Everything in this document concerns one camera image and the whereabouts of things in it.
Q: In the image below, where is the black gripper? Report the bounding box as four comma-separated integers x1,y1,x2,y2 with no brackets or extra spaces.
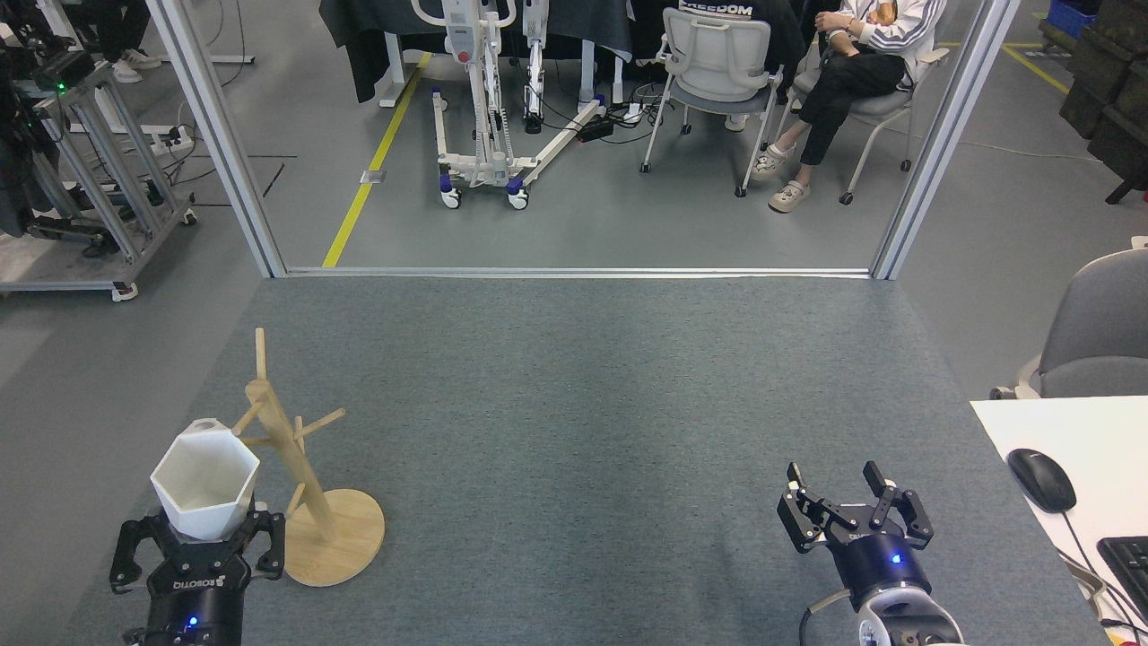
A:
109,508,287,646
777,461,935,613

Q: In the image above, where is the white faceted cup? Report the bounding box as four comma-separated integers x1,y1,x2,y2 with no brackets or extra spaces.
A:
150,419,261,541

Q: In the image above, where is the wooden cup rack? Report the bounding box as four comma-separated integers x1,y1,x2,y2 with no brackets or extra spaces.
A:
231,328,386,588

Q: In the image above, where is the black computer mouse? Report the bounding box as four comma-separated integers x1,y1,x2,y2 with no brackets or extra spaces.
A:
1006,448,1077,514

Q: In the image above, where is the white desk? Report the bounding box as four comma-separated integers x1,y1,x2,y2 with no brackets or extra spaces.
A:
970,396,1148,646

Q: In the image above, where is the black keyboard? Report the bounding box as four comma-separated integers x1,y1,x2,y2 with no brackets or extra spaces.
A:
1097,536,1148,620

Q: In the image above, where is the grey padded chair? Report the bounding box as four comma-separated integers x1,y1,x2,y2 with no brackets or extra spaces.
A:
990,249,1148,401

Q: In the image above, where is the seated person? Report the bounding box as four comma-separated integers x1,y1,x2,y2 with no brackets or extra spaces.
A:
752,0,948,214
628,0,810,134

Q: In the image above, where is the black machine with green light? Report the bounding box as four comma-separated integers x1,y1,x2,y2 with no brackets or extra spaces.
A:
0,0,95,239

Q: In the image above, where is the white stand on wheels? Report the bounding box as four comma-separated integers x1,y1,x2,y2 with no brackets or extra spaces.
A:
411,0,611,212

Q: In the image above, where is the grey mesh office chair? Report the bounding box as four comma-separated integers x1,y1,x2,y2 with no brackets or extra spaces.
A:
639,7,786,198

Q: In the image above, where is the stack of black cases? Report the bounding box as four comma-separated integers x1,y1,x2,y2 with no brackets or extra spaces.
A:
1060,0,1148,205

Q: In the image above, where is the dark table cloth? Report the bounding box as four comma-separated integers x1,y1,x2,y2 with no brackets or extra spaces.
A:
319,0,634,104

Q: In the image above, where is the blue crate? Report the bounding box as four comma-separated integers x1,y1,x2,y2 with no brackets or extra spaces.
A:
1048,0,1100,39

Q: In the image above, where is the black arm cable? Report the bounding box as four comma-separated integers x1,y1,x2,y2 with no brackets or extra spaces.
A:
797,588,853,646

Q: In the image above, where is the black mouse cable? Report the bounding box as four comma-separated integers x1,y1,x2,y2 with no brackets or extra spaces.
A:
1058,510,1148,629

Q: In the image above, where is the silver frame crossbar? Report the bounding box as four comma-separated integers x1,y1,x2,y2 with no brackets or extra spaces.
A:
285,266,875,280

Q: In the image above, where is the aluminium frame cart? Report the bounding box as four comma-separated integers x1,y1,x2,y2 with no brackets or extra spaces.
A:
0,54,198,302

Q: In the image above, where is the silver frame post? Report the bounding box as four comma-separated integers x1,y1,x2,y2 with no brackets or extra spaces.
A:
146,0,288,279
872,0,1023,281

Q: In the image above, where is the grey chair with white frame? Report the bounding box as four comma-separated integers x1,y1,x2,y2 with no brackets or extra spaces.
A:
776,45,952,205

